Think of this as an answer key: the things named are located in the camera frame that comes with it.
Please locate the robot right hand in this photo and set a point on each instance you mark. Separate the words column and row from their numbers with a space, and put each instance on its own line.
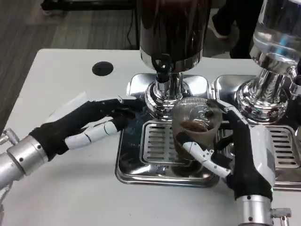
column 244, row 164

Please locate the clear ribbed glass cup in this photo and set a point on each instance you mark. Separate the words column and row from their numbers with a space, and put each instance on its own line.
column 188, row 113

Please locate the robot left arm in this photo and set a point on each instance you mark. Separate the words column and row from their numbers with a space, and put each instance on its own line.
column 21, row 157

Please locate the steel drip tray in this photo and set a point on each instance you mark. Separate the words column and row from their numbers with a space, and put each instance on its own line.
column 131, row 169
column 287, row 176

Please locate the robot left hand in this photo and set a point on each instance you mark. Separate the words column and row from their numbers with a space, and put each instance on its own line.
column 70, row 122

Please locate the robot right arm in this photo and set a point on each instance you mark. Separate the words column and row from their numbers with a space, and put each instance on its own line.
column 252, row 212

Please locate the chrome dispenser tap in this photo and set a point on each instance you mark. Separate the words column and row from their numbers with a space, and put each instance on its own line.
column 295, row 82

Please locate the black furniture base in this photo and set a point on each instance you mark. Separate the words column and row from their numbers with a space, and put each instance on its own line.
column 94, row 4

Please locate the dark drink dispenser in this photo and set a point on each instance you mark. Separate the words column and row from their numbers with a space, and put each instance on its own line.
column 174, row 28

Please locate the black dispenser tap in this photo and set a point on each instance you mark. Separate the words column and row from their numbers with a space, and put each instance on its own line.
column 162, row 67

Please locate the person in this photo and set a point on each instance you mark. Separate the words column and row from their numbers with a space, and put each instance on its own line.
column 237, row 28

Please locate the steel tray grid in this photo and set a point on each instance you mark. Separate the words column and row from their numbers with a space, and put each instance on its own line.
column 157, row 143
column 284, row 146

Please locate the clear drink dispenser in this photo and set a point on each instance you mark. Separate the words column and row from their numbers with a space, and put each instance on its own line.
column 272, row 35

